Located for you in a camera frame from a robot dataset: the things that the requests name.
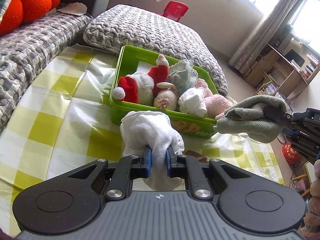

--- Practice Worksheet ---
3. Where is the green grey towel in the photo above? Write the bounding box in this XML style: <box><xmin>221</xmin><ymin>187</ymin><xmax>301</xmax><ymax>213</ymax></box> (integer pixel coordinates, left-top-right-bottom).
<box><xmin>215</xmin><ymin>95</ymin><xmax>286</xmax><ymax>143</ymax></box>

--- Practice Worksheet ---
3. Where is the pink fluffy towel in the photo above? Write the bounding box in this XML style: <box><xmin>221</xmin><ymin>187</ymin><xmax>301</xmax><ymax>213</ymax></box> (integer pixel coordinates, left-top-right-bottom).
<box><xmin>195</xmin><ymin>78</ymin><xmax>233</xmax><ymax>120</ymax></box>

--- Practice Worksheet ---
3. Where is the santa claus plush toy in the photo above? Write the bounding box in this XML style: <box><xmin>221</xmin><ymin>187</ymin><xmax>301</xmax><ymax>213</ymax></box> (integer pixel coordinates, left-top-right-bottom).
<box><xmin>112</xmin><ymin>54</ymin><xmax>169</xmax><ymax>106</ymax></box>

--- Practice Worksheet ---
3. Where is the rag doll with floral bonnet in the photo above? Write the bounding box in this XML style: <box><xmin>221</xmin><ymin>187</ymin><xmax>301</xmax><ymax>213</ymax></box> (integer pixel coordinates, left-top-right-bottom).
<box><xmin>153</xmin><ymin>60</ymin><xmax>198</xmax><ymax>111</ymax></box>

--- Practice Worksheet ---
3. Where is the person's right hand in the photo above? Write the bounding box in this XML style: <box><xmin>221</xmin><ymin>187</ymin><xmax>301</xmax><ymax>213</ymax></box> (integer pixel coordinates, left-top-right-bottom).
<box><xmin>300</xmin><ymin>160</ymin><xmax>319</xmax><ymax>239</ymax></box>

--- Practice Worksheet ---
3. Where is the red round object on floor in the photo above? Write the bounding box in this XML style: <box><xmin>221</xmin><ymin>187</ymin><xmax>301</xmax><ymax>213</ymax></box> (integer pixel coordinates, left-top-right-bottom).
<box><xmin>282</xmin><ymin>142</ymin><xmax>301</xmax><ymax>165</ymax></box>

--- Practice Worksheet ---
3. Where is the wooden shelf unit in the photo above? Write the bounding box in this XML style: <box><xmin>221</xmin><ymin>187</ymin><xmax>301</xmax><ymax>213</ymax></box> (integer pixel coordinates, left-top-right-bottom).
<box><xmin>245</xmin><ymin>42</ymin><xmax>320</xmax><ymax>106</ymax></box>

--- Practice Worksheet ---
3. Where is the white small sock cloth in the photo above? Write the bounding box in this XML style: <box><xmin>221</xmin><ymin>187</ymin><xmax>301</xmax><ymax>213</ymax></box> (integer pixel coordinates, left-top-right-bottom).
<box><xmin>178</xmin><ymin>87</ymin><xmax>207</xmax><ymax>117</ymax></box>

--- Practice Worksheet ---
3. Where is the yellow checkered plastic tablecloth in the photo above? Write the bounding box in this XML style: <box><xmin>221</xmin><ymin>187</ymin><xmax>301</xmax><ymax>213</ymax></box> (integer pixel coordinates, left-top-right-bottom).
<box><xmin>1</xmin><ymin>46</ymin><xmax>284</xmax><ymax>235</ymax></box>

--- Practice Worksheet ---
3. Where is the grey curtain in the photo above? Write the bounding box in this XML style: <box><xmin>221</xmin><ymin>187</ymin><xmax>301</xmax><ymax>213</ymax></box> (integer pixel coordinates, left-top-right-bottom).
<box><xmin>229</xmin><ymin>0</ymin><xmax>304</xmax><ymax>74</ymax></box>

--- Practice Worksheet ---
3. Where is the flat white foam sheet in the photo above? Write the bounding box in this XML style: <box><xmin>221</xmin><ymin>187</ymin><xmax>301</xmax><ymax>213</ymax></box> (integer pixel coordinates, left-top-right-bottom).
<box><xmin>136</xmin><ymin>61</ymin><xmax>156</xmax><ymax>75</ymax></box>

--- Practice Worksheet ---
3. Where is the grey quilted mattress cover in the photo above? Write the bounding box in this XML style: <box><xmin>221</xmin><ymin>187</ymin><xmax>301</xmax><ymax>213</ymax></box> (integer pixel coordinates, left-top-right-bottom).
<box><xmin>83</xmin><ymin>4</ymin><xmax>228</xmax><ymax>96</ymax></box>

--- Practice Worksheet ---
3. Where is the red plastic stool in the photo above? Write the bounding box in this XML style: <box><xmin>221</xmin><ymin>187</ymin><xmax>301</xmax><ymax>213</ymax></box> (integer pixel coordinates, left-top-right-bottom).
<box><xmin>162</xmin><ymin>1</ymin><xmax>189</xmax><ymax>22</ymax></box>

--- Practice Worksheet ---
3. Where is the grey patterned sofa cover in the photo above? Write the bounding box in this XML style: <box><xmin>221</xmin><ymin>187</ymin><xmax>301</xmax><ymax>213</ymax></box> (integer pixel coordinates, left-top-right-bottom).
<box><xmin>1</xmin><ymin>12</ymin><xmax>93</xmax><ymax>130</ymax></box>

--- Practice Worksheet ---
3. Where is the white paper scrap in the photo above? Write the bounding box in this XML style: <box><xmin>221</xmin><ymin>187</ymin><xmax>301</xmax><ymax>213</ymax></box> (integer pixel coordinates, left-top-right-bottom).
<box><xmin>57</xmin><ymin>2</ymin><xmax>87</xmax><ymax>16</ymax></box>

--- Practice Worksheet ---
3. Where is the orange carrot plush pillow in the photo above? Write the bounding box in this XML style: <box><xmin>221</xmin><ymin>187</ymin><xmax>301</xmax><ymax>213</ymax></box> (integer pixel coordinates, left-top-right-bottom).
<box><xmin>1</xmin><ymin>0</ymin><xmax>61</xmax><ymax>35</ymax></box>

